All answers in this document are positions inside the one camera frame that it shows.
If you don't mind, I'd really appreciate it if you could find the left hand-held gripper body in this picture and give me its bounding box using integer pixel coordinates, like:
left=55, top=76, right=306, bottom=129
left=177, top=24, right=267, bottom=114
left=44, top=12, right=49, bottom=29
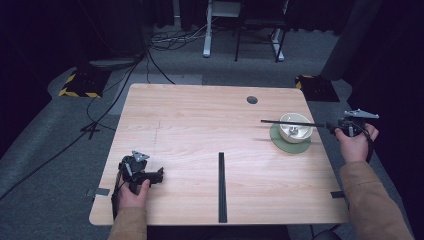
left=119, top=150, right=151, bottom=195

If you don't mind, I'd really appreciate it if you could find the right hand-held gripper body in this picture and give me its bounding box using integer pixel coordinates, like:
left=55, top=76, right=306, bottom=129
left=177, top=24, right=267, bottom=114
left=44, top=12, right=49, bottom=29
left=337, top=109, right=380, bottom=138

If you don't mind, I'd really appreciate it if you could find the white ceramic bowl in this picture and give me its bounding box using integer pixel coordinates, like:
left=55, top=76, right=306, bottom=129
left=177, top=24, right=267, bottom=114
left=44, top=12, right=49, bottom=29
left=278, top=112, right=314, bottom=144

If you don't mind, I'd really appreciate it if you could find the person's right hand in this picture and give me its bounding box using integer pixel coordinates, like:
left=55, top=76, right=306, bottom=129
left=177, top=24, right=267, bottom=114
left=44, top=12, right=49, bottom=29
left=334, top=123, right=380, bottom=164

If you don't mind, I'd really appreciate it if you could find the person's left hand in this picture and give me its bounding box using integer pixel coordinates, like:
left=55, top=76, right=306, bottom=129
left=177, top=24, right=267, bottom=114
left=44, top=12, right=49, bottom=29
left=116, top=178, right=151, bottom=210

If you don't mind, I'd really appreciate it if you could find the green round coaster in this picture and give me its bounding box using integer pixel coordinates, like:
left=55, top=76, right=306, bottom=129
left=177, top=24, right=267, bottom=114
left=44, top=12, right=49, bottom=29
left=269, top=120, right=313, bottom=155

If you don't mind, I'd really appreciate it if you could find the grey curtain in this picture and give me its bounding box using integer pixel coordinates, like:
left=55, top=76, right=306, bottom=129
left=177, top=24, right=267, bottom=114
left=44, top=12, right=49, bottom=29
left=320, top=0, right=383, bottom=81

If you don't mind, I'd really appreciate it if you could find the white desk leg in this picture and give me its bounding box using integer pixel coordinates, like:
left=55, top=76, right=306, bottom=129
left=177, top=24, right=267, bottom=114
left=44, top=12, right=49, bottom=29
left=202, top=0, right=214, bottom=58
left=271, top=28, right=285, bottom=62

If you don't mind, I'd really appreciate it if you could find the grey stand base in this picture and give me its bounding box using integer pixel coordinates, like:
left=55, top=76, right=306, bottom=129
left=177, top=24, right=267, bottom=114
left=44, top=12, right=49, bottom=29
left=88, top=58, right=139, bottom=70

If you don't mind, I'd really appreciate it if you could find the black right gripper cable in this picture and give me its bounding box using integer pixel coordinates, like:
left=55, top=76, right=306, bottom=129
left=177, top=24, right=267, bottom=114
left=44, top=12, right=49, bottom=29
left=363, top=127, right=375, bottom=164

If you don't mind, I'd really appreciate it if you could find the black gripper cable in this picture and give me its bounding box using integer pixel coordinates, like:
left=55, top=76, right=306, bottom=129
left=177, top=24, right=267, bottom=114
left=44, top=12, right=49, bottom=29
left=111, top=163, right=130, bottom=221
left=363, top=127, right=375, bottom=164

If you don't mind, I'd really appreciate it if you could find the black yellow striped base plate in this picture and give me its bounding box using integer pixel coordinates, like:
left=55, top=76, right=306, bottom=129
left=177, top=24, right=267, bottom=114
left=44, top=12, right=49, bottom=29
left=58, top=68, right=111, bottom=99
left=294, top=74, right=340, bottom=103

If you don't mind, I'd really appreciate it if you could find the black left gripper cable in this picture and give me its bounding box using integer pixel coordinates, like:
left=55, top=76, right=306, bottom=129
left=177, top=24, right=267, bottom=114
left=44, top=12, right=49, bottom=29
left=111, top=163, right=130, bottom=221

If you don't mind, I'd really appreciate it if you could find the long black floor cable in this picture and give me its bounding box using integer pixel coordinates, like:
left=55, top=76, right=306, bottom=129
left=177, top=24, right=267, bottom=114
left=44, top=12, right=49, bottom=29
left=0, top=54, right=144, bottom=201

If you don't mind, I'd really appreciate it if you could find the black metal chair frame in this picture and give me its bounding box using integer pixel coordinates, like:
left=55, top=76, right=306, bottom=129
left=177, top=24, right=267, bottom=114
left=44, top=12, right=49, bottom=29
left=234, top=0, right=289, bottom=63

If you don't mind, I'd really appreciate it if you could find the bundle of floor cables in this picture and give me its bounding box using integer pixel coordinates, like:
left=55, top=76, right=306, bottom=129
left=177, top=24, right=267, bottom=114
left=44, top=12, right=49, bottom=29
left=148, top=24, right=208, bottom=52

